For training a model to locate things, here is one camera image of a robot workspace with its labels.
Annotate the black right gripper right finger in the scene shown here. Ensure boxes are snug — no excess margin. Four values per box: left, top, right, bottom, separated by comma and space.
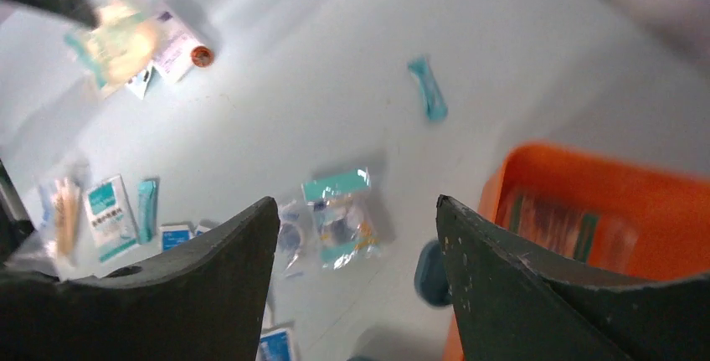
436, 195, 709, 360

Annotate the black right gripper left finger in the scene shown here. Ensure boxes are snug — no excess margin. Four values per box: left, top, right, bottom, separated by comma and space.
1, 197, 280, 360

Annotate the white medicine packet red cap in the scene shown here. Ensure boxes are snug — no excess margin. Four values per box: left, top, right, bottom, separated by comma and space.
152, 4, 215, 84

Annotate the clear bag teal header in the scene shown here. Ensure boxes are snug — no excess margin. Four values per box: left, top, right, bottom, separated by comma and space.
301, 168, 380, 271

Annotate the clear bag tape roll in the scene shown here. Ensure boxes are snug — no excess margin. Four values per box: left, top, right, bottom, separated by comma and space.
276, 199, 311, 278

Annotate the large bandage packet orange green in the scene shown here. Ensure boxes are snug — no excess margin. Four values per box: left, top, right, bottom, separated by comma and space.
496, 189, 640, 273

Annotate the orange plastic medicine box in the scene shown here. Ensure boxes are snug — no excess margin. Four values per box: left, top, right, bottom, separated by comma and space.
415, 143, 709, 360

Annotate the blue white wipe sachet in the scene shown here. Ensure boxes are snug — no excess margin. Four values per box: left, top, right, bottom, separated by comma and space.
194, 220, 214, 236
255, 327, 298, 361
158, 224, 193, 252

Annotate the teal white label packet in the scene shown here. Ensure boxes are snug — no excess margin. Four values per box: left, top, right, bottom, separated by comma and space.
83, 174, 138, 263

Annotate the teal strip packet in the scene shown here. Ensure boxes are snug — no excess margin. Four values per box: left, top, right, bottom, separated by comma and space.
137, 179, 158, 245

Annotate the cotton swabs bag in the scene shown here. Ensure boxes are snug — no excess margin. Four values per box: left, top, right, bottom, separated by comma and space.
38, 173, 82, 268

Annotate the small teal tube packet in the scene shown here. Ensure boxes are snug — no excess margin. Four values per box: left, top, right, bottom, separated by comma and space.
407, 55, 448, 122

